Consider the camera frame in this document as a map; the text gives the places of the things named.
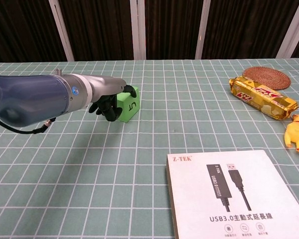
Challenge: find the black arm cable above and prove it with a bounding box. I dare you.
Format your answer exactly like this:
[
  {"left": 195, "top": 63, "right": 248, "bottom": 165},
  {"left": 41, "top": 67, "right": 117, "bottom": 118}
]
[{"left": 0, "top": 117, "right": 57, "bottom": 135}]

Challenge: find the gold foil snack package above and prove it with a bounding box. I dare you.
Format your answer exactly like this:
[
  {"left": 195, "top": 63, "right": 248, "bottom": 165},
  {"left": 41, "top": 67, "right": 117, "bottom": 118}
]
[{"left": 228, "top": 76, "right": 299, "bottom": 121}]

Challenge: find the yellow rubber chicken toy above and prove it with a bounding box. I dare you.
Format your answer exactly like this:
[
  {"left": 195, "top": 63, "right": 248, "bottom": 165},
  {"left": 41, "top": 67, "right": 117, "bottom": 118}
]
[{"left": 284, "top": 114, "right": 299, "bottom": 154}]

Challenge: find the round brown woven coaster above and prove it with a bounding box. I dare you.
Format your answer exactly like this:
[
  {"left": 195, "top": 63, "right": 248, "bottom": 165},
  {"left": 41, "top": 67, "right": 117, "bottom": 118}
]
[{"left": 242, "top": 66, "right": 291, "bottom": 91}]

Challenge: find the white USB cable box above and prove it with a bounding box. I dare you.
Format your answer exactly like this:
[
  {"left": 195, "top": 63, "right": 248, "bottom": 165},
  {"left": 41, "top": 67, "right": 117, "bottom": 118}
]
[{"left": 166, "top": 150, "right": 299, "bottom": 239}]

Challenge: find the green cube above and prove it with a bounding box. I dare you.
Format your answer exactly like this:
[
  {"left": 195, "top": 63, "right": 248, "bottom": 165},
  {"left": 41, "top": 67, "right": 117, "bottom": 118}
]
[{"left": 115, "top": 85, "right": 141, "bottom": 124}]

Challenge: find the white partition frame post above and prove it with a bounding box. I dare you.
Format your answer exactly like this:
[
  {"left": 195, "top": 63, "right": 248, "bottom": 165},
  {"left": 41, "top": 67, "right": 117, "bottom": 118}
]
[
  {"left": 49, "top": 0, "right": 75, "bottom": 62},
  {"left": 129, "top": 0, "right": 147, "bottom": 60},
  {"left": 195, "top": 0, "right": 212, "bottom": 60},
  {"left": 276, "top": 0, "right": 299, "bottom": 59}
]

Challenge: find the black and silver left hand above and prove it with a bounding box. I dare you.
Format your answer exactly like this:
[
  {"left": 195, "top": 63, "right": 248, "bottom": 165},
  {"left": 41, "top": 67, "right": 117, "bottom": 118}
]
[{"left": 88, "top": 76, "right": 138, "bottom": 122}]

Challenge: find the green grid cutting mat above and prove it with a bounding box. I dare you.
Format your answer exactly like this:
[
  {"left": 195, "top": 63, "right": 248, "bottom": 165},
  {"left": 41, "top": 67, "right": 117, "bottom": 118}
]
[{"left": 0, "top": 57, "right": 299, "bottom": 239}]

